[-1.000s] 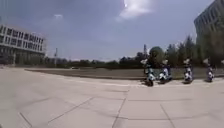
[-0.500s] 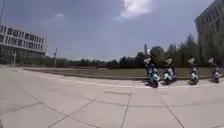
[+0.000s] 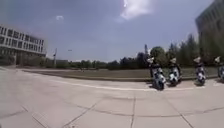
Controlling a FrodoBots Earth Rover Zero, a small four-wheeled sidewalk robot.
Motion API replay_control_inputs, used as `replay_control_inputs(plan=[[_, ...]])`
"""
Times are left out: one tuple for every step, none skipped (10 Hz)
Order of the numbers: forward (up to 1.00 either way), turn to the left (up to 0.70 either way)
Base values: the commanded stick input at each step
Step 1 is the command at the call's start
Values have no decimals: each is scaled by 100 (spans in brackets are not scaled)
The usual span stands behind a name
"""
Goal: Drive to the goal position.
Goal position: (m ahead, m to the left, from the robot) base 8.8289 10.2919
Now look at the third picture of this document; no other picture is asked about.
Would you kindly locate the grass lawn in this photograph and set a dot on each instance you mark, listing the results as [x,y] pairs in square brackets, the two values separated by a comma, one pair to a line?
[100,73]

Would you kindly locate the row of trees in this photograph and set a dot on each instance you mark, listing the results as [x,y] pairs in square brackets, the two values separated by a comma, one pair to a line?
[133,61]

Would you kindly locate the grey paved plaza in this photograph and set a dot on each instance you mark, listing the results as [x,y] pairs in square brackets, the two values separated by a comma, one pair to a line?
[100,106]

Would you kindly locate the parked scooter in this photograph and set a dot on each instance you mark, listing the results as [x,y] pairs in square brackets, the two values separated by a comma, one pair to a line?
[174,74]
[200,72]
[220,70]
[158,76]

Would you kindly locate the pole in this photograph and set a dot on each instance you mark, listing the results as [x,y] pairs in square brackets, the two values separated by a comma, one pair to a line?
[55,57]

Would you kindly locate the white multi-storey building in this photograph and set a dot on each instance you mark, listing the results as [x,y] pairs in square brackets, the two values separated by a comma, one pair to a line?
[20,45]

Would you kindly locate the tall grey building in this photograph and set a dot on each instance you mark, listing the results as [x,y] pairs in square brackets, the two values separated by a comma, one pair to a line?
[211,30]

